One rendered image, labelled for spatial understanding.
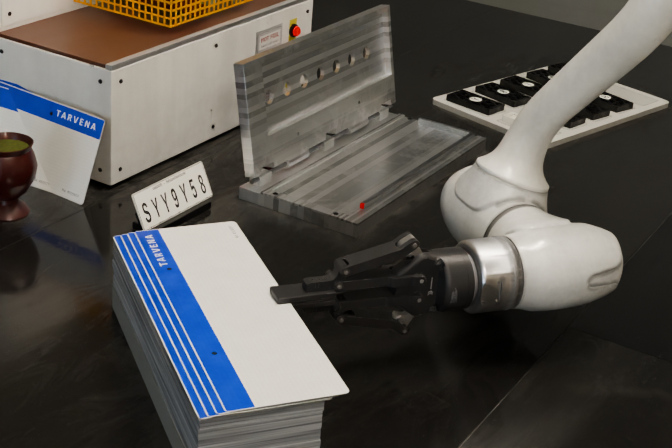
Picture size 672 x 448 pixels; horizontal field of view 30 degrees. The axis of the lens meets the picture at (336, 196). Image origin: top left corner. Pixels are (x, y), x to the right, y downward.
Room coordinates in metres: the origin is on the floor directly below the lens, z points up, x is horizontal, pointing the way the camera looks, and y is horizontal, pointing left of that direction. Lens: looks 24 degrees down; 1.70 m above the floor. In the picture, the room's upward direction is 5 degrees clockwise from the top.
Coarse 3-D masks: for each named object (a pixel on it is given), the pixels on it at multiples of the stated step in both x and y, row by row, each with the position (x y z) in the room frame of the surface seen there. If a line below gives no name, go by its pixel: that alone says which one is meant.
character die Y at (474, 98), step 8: (448, 96) 2.21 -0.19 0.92; (456, 96) 2.21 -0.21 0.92; (464, 96) 2.21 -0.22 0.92; (472, 96) 2.21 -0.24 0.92; (480, 96) 2.22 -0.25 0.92; (464, 104) 2.19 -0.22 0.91; (472, 104) 2.17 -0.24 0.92; (480, 104) 2.18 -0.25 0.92; (488, 104) 2.18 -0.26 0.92; (496, 104) 2.19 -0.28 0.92; (504, 104) 2.19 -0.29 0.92; (480, 112) 2.16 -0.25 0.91; (488, 112) 2.15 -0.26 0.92; (496, 112) 2.17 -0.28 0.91
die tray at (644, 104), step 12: (480, 84) 2.32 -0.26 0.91; (444, 96) 2.23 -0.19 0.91; (624, 96) 2.32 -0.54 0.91; (636, 96) 2.33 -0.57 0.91; (648, 96) 2.34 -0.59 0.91; (444, 108) 2.19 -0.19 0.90; (456, 108) 2.17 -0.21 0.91; (468, 108) 2.18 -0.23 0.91; (504, 108) 2.20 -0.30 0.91; (516, 108) 2.20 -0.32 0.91; (636, 108) 2.26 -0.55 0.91; (648, 108) 2.27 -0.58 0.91; (660, 108) 2.29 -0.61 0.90; (480, 120) 2.13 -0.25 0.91; (492, 120) 2.13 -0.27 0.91; (588, 120) 2.17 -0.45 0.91; (600, 120) 2.18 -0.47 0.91; (612, 120) 2.18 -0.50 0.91; (624, 120) 2.20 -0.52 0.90; (504, 132) 2.09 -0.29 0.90; (564, 132) 2.10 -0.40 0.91; (576, 132) 2.10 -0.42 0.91; (588, 132) 2.12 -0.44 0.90; (552, 144) 2.05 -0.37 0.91
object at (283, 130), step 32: (320, 32) 1.91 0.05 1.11; (352, 32) 2.01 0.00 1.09; (384, 32) 2.10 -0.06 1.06; (256, 64) 1.75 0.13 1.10; (288, 64) 1.84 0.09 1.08; (320, 64) 1.92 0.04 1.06; (352, 64) 2.00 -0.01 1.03; (384, 64) 2.09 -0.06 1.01; (256, 96) 1.74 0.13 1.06; (288, 96) 1.83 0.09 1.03; (320, 96) 1.91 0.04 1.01; (352, 96) 1.97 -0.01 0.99; (384, 96) 2.06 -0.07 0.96; (256, 128) 1.73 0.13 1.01; (288, 128) 1.80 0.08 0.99; (320, 128) 1.88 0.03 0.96; (352, 128) 1.96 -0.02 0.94; (256, 160) 1.72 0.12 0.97; (288, 160) 1.79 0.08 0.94
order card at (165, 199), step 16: (176, 176) 1.65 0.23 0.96; (192, 176) 1.68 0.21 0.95; (144, 192) 1.59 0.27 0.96; (160, 192) 1.61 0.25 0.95; (176, 192) 1.64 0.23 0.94; (192, 192) 1.66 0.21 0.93; (208, 192) 1.69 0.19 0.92; (144, 208) 1.57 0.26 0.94; (160, 208) 1.60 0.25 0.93; (176, 208) 1.62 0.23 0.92; (144, 224) 1.56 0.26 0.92
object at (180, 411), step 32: (128, 256) 1.32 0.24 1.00; (128, 288) 1.29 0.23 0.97; (128, 320) 1.28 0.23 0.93; (160, 320) 1.18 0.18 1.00; (160, 352) 1.14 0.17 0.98; (160, 384) 1.14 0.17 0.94; (160, 416) 1.13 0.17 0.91; (192, 416) 1.02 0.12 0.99; (224, 416) 1.01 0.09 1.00; (256, 416) 1.02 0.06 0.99; (288, 416) 1.04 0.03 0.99; (320, 416) 1.05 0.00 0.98
